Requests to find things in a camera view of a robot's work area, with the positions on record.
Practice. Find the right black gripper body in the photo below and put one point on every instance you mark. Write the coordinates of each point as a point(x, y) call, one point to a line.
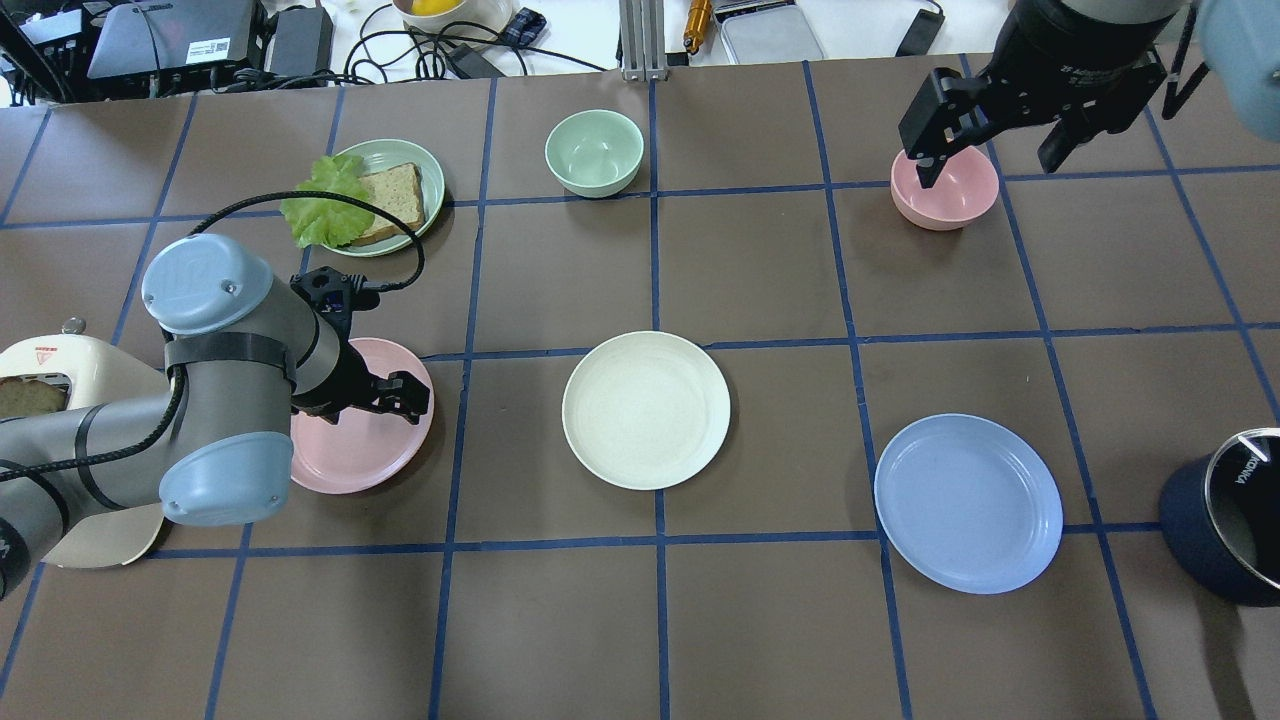
point(1072, 82)

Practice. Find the aluminium frame post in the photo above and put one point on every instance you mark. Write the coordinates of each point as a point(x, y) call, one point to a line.
point(643, 41)

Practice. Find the bread slice on plate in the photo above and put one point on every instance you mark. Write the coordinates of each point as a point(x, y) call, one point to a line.
point(398, 191)

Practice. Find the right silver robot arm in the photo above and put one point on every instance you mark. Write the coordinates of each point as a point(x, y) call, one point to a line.
point(1237, 40)

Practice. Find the bread slice in toaster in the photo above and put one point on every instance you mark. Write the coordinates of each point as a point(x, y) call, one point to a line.
point(20, 397)

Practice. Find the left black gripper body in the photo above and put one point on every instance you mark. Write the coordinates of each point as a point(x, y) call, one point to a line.
point(345, 381)

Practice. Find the black power brick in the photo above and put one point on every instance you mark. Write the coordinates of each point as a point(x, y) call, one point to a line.
point(300, 43)

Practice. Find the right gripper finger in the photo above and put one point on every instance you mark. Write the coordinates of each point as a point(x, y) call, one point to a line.
point(1071, 131)
point(941, 121)

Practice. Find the green lettuce leaf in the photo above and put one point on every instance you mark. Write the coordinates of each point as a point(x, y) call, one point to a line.
point(327, 222)

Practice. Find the yellow toy fruit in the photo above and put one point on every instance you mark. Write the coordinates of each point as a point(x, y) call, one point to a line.
point(430, 8)

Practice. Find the pink bowl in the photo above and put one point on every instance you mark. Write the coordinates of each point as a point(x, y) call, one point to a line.
point(965, 189)

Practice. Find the cream white plate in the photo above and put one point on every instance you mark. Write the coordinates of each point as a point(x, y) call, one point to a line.
point(646, 410)

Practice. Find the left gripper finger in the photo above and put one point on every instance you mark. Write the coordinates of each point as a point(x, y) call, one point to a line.
point(401, 394)

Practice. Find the green plate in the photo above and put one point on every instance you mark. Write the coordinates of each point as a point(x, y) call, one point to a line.
point(388, 152)

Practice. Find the cream bowl with toys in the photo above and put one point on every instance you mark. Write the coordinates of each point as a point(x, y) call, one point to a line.
point(464, 20)

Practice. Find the green bowl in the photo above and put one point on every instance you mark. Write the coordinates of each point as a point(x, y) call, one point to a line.
point(595, 153)

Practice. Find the pink plate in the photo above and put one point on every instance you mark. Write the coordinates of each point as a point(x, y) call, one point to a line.
point(362, 449)

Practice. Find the dark blue pot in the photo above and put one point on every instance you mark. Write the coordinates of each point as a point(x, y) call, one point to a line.
point(1220, 518)

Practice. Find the white toaster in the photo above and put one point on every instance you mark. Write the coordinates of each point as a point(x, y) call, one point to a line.
point(92, 372)

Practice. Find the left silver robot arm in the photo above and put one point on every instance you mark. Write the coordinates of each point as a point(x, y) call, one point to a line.
point(245, 352)

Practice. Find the blue plate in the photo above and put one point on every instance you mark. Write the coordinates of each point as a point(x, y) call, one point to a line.
point(968, 503)

